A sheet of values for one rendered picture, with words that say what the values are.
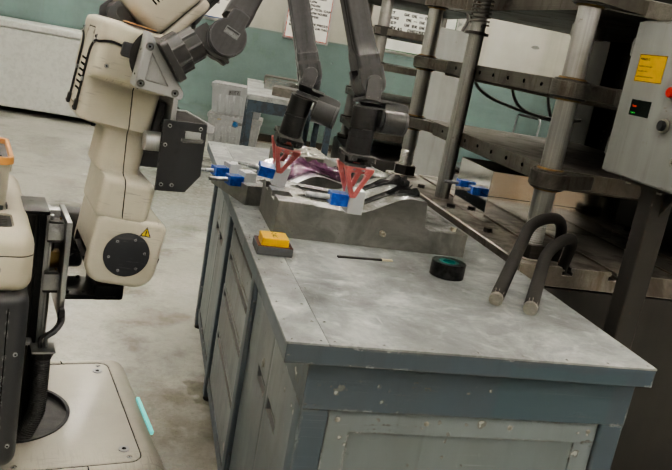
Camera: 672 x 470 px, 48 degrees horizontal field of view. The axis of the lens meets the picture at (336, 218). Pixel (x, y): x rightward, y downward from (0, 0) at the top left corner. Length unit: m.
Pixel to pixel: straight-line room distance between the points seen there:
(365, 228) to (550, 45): 7.97
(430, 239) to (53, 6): 7.69
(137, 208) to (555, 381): 0.96
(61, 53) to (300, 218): 6.70
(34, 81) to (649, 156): 7.15
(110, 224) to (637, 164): 1.28
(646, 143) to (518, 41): 7.59
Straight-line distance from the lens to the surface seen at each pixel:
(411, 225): 1.88
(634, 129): 2.06
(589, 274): 2.24
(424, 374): 1.33
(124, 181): 1.73
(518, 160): 2.42
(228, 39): 1.56
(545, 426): 1.49
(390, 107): 1.69
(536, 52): 9.63
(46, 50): 8.39
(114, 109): 1.72
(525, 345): 1.44
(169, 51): 1.53
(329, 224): 1.82
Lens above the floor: 1.27
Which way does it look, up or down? 13 degrees down
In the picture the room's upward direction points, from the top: 10 degrees clockwise
